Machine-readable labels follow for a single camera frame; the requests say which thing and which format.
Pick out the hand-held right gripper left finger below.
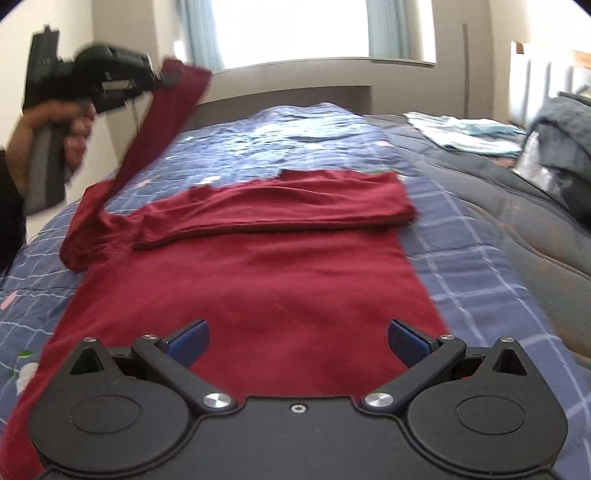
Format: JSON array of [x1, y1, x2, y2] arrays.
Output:
[[68, 319, 237, 414]]

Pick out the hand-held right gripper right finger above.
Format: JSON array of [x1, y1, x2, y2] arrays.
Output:
[[359, 319, 530, 414]]

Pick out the dark red shirt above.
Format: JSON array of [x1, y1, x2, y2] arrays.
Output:
[[0, 57, 451, 480]]

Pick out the person's left forearm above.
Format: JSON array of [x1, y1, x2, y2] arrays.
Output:
[[0, 147, 29, 278]]

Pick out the grey clothes pile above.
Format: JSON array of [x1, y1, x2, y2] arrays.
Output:
[[525, 91, 591, 197]]

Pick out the person's left hand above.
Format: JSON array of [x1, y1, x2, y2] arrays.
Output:
[[8, 100, 99, 193]]

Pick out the light blue curtain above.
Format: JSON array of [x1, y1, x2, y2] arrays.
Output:
[[366, 0, 437, 64], [177, 0, 225, 71]]

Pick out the beige headboard ledge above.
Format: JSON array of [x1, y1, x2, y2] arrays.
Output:
[[184, 56, 437, 133]]

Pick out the bright window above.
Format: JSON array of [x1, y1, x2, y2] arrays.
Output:
[[211, 0, 371, 71]]

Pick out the blue plaid floral blanket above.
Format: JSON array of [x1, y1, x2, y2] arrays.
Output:
[[0, 102, 591, 480]]

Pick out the grey quilted comforter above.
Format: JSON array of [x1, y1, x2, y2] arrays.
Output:
[[364, 113, 591, 357]]

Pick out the silver plastic bag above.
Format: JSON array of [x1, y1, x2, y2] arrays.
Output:
[[512, 129, 557, 195]]

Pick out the folded light blue cloth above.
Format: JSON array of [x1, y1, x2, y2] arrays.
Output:
[[405, 112, 528, 158]]

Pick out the thin wooden pole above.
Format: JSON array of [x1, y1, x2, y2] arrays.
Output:
[[462, 25, 471, 121]]

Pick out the white radiator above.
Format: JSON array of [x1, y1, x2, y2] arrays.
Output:
[[510, 40, 591, 131]]

